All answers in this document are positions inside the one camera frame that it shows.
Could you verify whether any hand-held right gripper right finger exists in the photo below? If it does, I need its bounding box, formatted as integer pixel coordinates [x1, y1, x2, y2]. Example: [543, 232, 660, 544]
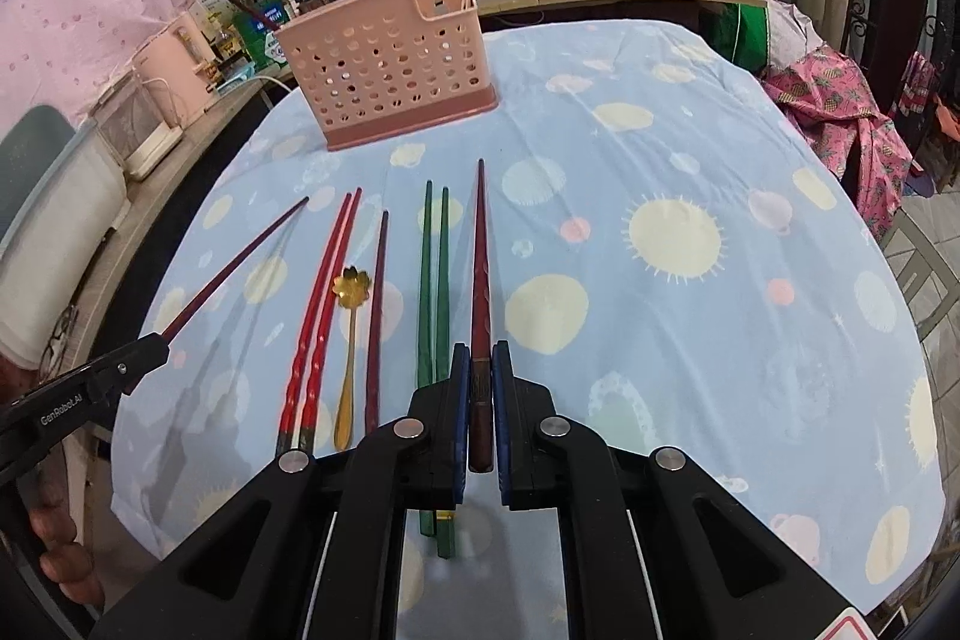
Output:
[491, 342, 860, 640]

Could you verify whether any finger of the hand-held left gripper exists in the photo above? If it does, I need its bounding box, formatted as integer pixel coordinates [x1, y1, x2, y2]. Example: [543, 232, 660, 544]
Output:
[88, 334, 170, 395]

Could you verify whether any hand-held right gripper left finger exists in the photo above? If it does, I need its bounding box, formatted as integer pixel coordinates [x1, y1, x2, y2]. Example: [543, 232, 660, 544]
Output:
[88, 342, 471, 640]

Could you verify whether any dark maroon chopstick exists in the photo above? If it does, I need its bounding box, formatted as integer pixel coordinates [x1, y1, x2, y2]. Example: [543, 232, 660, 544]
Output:
[161, 197, 310, 341]
[364, 210, 390, 435]

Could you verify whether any carved maroon chopstick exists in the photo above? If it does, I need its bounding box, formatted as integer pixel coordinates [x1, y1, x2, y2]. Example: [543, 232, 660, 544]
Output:
[468, 158, 494, 470]

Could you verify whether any gold flower spoon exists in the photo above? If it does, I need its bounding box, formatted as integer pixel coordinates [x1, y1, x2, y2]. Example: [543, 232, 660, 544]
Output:
[331, 266, 374, 450]

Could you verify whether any pink perforated utensil basket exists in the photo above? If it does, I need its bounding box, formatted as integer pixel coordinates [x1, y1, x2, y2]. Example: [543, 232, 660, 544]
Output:
[272, 0, 499, 152]

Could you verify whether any person's left hand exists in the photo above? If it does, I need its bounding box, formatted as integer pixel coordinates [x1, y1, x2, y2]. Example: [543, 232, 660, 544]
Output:
[30, 485, 103, 605]

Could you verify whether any white clear-jar appliance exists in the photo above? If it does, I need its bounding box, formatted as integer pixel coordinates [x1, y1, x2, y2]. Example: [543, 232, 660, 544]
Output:
[94, 74, 185, 182]

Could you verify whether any pink electric kettle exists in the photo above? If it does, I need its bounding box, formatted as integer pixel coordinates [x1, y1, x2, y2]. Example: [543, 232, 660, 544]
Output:
[133, 14, 212, 128]

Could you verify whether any green tin can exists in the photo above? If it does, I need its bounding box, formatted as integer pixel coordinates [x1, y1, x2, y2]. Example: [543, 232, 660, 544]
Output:
[247, 14, 292, 77]

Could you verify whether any green bag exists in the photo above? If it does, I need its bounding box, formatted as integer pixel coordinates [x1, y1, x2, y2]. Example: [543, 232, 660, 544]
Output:
[709, 0, 773, 79]

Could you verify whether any pink pineapple print cloth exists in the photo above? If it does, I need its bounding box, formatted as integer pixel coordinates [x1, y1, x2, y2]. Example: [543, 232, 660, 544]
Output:
[760, 47, 920, 245]

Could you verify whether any dark wooden chair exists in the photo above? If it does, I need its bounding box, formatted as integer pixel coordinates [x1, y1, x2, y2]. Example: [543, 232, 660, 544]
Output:
[840, 0, 947, 118]

